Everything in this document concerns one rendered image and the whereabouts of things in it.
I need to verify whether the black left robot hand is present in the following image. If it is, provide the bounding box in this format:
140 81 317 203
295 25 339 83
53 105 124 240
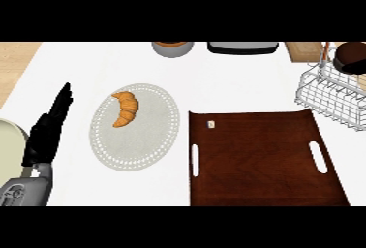
20 81 74 168

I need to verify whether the dark brown wooden tray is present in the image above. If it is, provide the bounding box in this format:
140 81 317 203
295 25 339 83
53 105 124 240
187 108 351 207

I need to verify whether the chocolate cupcake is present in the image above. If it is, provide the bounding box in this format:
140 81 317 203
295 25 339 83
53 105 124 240
332 42 366 76

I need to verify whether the cream rounded object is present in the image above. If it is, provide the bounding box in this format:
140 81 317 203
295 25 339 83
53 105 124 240
0 117 29 188

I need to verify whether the golden croissant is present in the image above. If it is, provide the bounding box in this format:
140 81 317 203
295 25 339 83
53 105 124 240
110 91 140 129

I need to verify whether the grey oval placemat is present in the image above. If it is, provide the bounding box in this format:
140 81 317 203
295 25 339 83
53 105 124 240
88 82 181 172

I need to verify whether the grey round pot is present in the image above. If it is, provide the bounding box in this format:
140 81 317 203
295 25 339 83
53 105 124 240
152 42 196 59

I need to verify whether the grey and black appliance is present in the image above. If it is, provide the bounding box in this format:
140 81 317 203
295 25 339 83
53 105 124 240
205 42 280 56

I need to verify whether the pale wooden cutting board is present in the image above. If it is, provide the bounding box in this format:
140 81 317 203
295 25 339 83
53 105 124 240
285 42 330 64

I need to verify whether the white wire tiered basket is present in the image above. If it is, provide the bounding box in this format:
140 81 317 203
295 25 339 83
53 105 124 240
293 42 366 132

